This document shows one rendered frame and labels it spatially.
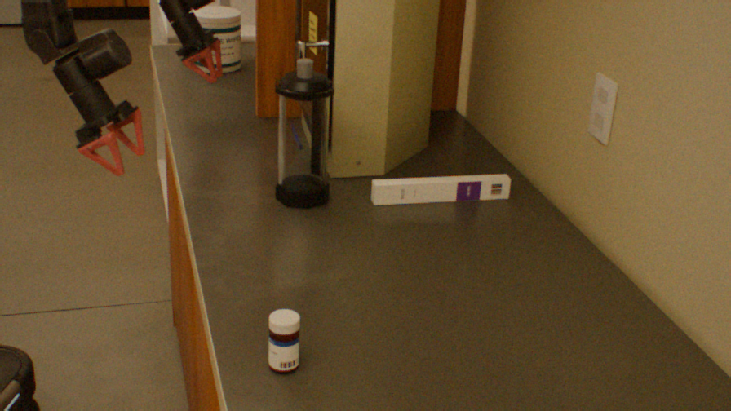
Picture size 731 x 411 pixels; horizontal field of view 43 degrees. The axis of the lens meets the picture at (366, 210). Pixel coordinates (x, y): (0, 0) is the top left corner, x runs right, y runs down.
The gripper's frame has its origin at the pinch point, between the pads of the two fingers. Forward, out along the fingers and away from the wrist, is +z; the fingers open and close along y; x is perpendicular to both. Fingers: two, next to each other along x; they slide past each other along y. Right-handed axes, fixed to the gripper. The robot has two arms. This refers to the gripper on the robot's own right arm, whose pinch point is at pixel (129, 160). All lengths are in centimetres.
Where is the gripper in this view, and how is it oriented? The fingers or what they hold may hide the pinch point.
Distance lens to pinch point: 168.8
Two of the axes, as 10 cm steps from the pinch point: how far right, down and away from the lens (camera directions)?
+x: -8.8, 3.7, 3.1
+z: 4.6, 8.4, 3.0
